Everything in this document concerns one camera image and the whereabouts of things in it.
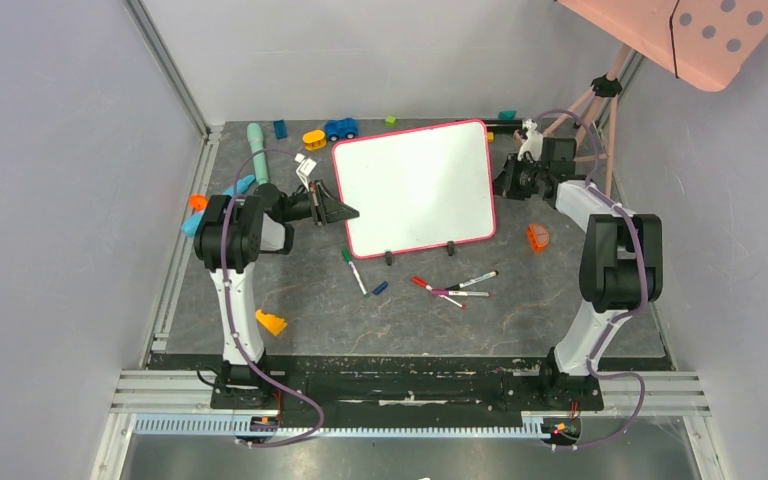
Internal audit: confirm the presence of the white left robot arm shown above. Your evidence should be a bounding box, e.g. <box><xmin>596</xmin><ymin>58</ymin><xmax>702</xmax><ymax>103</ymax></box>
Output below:
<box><xmin>193</xmin><ymin>180</ymin><xmax>360</xmax><ymax>408</ymax></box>

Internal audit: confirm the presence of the large light blue marker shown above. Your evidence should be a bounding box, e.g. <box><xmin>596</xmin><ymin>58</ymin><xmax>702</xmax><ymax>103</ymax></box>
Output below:
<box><xmin>180</xmin><ymin>174</ymin><xmax>257</xmax><ymax>238</ymax></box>

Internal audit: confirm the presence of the red capped marker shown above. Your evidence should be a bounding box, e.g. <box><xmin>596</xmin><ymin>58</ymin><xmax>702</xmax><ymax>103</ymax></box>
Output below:
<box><xmin>411</xmin><ymin>276</ymin><xmax>465</xmax><ymax>310</ymax></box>

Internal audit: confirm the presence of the orange wedge block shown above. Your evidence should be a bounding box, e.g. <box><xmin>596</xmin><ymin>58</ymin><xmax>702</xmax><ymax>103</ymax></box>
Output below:
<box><xmin>255</xmin><ymin>309</ymin><xmax>288</xmax><ymax>337</ymax></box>

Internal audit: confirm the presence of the blue toy car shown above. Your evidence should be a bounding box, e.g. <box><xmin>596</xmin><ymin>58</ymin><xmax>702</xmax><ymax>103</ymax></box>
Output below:
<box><xmin>324</xmin><ymin>117</ymin><xmax>359</xmax><ymax>142</ymax></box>

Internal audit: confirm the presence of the yellow oval toy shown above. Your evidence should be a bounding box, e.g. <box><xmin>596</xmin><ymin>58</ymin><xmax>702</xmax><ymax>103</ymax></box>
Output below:
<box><xmin>302</xmin><ymin>129</ymin><xmax>328</xmax><ymax>151</ymax></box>

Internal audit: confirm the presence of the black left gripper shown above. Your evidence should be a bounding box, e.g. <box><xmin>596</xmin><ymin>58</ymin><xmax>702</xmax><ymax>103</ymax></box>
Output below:
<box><xmin>281</xmin><ymin>180</ymin><xmax>360</xmax><ymax>227</ymax></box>

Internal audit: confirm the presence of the teal block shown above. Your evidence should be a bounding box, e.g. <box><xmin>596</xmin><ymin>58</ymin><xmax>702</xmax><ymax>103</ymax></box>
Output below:
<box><xmin>497</xmin><ymin>110</ymin><xmax>517</xmax><ymax>120</ymax></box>

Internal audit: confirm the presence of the blue marker cap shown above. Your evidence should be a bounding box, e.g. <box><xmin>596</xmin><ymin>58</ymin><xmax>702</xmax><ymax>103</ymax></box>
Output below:
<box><xmin>372</xmin><ymin>281</ymin><xmax>388</xmax><ymax>296</ymax></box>

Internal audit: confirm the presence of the green capped marker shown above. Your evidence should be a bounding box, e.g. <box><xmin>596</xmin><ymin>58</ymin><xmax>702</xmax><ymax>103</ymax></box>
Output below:
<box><xmin>341</xmin><ymin>248</ymin><xmax>370</xmax><ymax>297</ymax></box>

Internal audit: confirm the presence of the teal toy microphone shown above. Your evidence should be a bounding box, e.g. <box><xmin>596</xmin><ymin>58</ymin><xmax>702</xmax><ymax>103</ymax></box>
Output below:
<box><xmin>246</xmin><ymin>123</ymin><xmax>269</xmax><ymax>185</ymax></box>

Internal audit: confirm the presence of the black capped marker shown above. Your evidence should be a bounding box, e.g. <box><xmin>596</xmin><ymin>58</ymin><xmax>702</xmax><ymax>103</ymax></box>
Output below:
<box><xmin>447</xmin><ymin>270</ymin><xmax>499</xmax><ymax>291</ymax></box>

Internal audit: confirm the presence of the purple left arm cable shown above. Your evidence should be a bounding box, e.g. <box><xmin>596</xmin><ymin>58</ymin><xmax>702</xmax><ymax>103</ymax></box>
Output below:
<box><xmin>220</xmin><ymin>146</ymin><xmax>326</xmax><ymax>450</ymax></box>

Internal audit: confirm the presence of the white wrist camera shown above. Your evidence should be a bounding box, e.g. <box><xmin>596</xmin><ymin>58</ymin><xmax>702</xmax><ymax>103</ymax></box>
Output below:
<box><xmin>294</xmin><ymin>153</ymin><xmax>317</xmax><ymax>191</ymax></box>
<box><xmin>513</xmin><ymin>119</ymin><xmax>544</xmax><ymax>162</ymax></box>

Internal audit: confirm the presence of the pink perforated panel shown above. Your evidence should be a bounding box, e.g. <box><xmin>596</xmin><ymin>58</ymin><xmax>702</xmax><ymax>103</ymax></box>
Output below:
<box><xmin>559</xmin><ymin>0</ymin><xmax>768</xmax><ymax>92</ymax></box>

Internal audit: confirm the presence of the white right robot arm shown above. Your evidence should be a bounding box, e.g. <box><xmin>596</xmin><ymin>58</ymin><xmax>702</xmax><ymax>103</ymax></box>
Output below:
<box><xmin>493</xmin><ymin>138</ymin><xmax>663</xmax><ymax>408</ymax></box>

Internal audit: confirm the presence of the pink tripod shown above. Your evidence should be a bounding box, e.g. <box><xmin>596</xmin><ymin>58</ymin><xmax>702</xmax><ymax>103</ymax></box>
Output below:
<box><xmin>568</xmin><ymin>44</ymin><xmax>632</xmax><ymax>196</ymax></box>

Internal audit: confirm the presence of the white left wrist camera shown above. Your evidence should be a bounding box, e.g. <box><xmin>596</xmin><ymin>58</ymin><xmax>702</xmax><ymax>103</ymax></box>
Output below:
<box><xmin>294</xmin><ymin>153</ymin><xmax>317</xmax><ymax>191</ymax></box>

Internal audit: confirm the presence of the small orange toy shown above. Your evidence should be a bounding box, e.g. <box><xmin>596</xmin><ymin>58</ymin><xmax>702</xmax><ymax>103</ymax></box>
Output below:
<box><xmin>188</xmin><ymin>194</ymin><xmax>209</xmax><ymax>212</ymax></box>

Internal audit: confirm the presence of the white toothed cable rail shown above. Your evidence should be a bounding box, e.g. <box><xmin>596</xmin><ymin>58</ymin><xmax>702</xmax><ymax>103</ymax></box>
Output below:
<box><xmin>133</xmin><ymin>413</ymin><xmax>550</xmax><ymax>440</ymax></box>

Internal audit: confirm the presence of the dark blue block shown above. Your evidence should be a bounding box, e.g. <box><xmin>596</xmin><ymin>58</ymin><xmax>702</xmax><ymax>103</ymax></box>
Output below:
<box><xmin>273</xmin><ymin>119</ymin><xmax>289</xmax><ymax>140</ymax></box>

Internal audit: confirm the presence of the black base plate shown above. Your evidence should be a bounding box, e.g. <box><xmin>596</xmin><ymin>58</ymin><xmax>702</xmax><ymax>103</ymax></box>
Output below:
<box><xmin>210</xmin><ymin>355</ymin><xmax>604</xmax><ymax>429</ymax></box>

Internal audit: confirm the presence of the purple capped marker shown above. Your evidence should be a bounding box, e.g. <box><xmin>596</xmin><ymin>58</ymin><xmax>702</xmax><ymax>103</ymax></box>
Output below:
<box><xmin>435</xmin><ymin>289</ymin><xmax>492</xmax><ymax>298</ymax></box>

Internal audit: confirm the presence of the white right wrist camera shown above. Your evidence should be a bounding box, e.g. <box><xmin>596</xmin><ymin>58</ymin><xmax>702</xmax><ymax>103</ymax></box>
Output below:
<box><xmin>513</xmin><ymin>119</ymin><xmax>544</xmax><ymax>162</ymax></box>

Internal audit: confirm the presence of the pink framed whiteboard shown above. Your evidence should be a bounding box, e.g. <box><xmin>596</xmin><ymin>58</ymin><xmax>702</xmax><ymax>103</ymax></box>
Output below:
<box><xmin>332</xmin><ymin>119</ymin><xmax>497</xmax><ymax>259</ymax></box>

